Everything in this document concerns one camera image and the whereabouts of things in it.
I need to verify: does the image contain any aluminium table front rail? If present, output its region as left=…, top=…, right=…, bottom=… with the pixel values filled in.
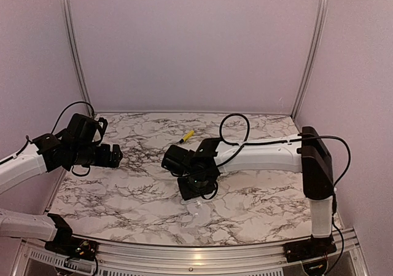
left=11, top=228, right=369, bottom=275

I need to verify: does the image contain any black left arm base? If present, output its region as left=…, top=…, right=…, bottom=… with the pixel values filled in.
left=45, top=237, right=98, bottom=261

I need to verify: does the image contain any left aluminium corner post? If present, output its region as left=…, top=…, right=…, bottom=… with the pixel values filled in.
left=61, top=0, right=91, bottom=104

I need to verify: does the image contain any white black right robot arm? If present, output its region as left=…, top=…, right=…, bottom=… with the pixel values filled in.
left=161, top=127, right=335, bottom=256

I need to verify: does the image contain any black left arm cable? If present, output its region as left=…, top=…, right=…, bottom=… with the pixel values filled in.
left=52, top=101, right=96, bottom=135

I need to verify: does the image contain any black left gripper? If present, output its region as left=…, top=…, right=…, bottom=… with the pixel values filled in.
left=71, top=143, right=123, bottom=167

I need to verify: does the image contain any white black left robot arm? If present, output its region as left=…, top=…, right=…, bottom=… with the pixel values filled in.
left=1, top=113, right=123, bottom=254

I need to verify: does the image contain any white remote control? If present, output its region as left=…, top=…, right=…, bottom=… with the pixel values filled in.
left=195, top=200, right=203, bottom=216

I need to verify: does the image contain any right aluminium corner post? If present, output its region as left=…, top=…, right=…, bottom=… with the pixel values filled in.
left=290, top=0, right=329, bottom=122

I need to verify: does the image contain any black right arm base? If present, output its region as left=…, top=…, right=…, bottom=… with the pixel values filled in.
left=283, top=235, right=337, bottom=262

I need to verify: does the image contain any aluminium corner post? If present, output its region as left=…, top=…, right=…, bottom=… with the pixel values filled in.
left=290, top=0, right=329, bottom=122
left=61, top=0, right=91, bottom=104

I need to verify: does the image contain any yellow handled screwdriver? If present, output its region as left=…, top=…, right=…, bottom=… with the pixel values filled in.
left=177, top=130, right=195, bottom=144

